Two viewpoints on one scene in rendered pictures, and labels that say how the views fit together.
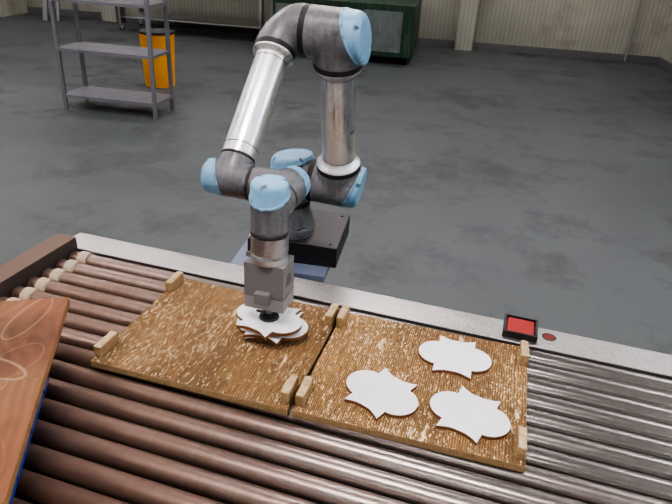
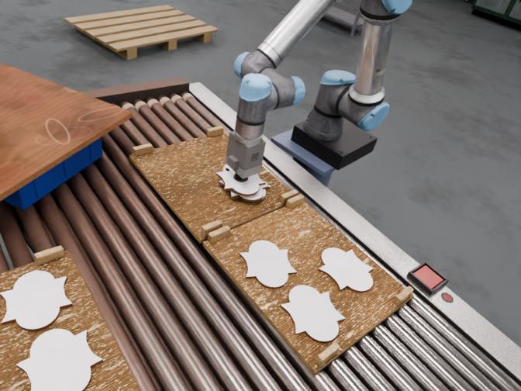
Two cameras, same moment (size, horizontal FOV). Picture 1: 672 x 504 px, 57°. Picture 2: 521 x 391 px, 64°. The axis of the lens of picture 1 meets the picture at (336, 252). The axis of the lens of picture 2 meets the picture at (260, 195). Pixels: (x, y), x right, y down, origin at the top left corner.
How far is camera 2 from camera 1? 0.48 m
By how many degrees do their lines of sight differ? 27
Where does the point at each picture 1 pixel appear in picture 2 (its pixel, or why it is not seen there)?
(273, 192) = (252, 88)
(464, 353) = (355, 271)
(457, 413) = (304, 306)
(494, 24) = not seen: outside the picture
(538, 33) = not seen: outside the picture
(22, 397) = (53, 153)
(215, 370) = (185, 194)
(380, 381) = (274, 255)
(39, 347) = (88, 132)
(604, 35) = not seen: outside the picture
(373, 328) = (309, 219)
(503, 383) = (364, 307)
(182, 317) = (199, 154)
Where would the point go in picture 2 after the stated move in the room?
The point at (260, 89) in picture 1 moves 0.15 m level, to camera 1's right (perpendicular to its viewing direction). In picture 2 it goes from (301, 11) to (350, 29)
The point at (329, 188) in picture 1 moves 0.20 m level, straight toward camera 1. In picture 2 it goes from (350, 109) to (322, 129)
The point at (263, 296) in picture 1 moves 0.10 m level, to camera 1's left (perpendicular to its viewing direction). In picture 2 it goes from (232, 160) to (205, 145)
